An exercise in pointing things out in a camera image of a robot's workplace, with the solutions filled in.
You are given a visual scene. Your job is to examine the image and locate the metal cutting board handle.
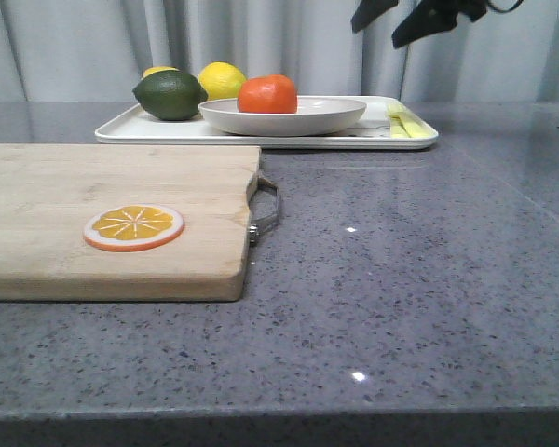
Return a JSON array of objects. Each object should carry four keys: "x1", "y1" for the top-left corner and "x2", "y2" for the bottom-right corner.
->
[{"x1": 247, "y1": 173, "x2": 282, "y2": 247}]

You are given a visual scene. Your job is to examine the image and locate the orange slice toy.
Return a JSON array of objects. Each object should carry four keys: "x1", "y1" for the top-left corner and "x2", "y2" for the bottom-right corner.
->
[{"x1": 83, "y1": 204, "x2": 184, "y2": 252}]

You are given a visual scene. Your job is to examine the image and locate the beige round plate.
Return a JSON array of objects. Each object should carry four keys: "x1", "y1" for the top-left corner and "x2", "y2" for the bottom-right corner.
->
[{"x1": 199, "y1": 96, "x2": 367, "y2": 137}]

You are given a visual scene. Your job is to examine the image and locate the green lime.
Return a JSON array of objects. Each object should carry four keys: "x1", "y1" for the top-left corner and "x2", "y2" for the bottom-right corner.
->
[{"x1": 132, "y1": 70, "x2": 208, "y2": 121}]

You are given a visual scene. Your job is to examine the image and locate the pale yellow utensil right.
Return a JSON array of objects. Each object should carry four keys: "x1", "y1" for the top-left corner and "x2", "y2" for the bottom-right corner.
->
[{"x1": 399, "y1": 103, "x2": 432, "y2": 138}]

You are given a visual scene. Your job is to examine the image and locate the wooden cutting board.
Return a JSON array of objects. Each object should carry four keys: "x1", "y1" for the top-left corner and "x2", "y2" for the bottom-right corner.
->
[{"x1": 0, "y1": 143, "x2": 261, "y2": 302}]

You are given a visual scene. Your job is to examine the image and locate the yellow lemon behind lime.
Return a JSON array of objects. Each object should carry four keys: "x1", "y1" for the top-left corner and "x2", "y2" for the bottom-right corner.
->
[{"x1": 142, "y1": 66, "x2": 177, "y2": 79}]

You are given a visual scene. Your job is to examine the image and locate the white rectangular tray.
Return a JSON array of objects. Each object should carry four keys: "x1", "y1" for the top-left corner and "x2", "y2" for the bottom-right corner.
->
[{"x1": 95, "y1": 96, "x2": 439, "y2": 151}]

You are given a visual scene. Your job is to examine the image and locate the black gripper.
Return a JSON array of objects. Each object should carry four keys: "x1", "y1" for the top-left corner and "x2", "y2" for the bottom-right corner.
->
[{"x1": 350, "y1": 0, "x2": 487, "y2": 48}]

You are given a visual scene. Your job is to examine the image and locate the grey curtain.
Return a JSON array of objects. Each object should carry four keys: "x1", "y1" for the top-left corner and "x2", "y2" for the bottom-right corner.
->
[{"x1": 0, "y1": 1, "x2": 559, "y2": 102}]

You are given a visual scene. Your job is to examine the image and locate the orange toy mandarin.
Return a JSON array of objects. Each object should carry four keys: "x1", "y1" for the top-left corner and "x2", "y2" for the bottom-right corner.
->
[{"x1": 238, "y1": 74, "x2": 297, "y2": 114}]

